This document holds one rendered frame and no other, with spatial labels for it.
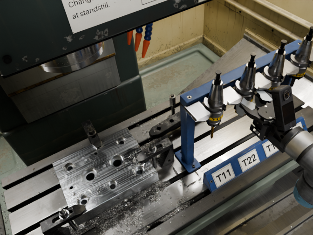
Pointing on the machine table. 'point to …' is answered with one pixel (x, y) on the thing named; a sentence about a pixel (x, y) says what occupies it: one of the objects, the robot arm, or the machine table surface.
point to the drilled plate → (115, 149)
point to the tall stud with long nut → (172, 103)
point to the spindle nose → (74, 60)
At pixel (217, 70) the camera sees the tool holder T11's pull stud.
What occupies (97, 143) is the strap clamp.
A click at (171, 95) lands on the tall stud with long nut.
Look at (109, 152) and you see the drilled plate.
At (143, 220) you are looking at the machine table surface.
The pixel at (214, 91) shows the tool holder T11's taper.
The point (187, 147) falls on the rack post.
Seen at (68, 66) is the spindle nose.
